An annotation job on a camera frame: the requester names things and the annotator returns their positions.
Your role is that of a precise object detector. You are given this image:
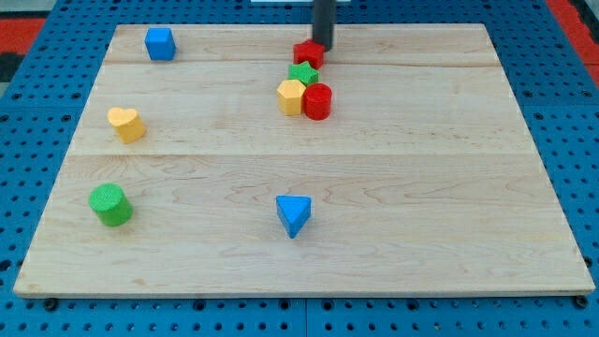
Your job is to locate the red star block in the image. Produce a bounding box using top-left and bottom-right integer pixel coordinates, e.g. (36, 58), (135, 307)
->
(293, 39), (326, 70)

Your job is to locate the yellow hexagon block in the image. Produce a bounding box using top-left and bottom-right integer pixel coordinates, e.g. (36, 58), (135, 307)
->
(277, 80), (306, 116)

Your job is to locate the red cylinder block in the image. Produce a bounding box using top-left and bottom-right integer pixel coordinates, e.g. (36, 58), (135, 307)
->
(303, 82), (332, 121)

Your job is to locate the wooden board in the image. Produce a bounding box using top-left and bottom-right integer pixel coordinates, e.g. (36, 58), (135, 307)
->
(14, 23), (595, 299)

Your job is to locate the green star block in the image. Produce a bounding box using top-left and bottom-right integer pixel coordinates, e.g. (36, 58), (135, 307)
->
(287, 61), (319, 86)

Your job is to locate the blue cube block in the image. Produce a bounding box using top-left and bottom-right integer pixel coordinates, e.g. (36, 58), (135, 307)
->
(144, 27), (176, 61)

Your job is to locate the blue triangle block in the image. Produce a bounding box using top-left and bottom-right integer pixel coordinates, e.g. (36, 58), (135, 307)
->
(275, 195), (312, 239)

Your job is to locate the yellow heart block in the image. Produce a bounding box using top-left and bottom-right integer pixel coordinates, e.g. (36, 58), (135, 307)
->
(107, 107), (146, 144)

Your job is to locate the green cylinder block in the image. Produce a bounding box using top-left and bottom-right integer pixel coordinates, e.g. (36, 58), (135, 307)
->
(88, 183), (134, 227)

